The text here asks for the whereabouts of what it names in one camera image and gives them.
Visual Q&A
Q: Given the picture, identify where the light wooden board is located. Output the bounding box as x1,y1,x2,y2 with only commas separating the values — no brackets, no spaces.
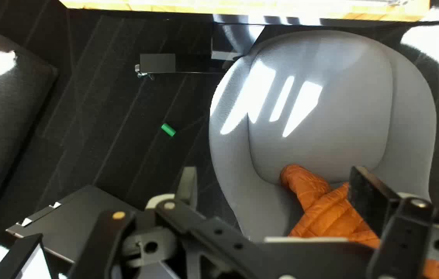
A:
57,0,433,23

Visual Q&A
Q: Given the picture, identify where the grey shell chair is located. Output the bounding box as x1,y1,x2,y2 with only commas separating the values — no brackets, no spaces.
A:
208,30,437,245

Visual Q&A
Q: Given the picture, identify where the black flat panel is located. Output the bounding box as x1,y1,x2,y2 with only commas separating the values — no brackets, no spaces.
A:
5,185,140,265

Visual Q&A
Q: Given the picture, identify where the small green object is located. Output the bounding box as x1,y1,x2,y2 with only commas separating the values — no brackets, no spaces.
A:
160,123,178,138

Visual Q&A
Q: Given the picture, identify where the orange jacket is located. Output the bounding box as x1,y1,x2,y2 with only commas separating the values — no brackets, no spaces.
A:
279,163,439,279

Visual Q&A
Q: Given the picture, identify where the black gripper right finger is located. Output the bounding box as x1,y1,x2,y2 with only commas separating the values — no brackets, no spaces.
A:
349,165,436,279

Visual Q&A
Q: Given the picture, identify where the small black box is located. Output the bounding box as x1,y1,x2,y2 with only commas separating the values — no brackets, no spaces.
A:
133,51,178,79

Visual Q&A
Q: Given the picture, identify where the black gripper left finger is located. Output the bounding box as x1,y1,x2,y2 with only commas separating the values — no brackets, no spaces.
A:
68,165,262,279

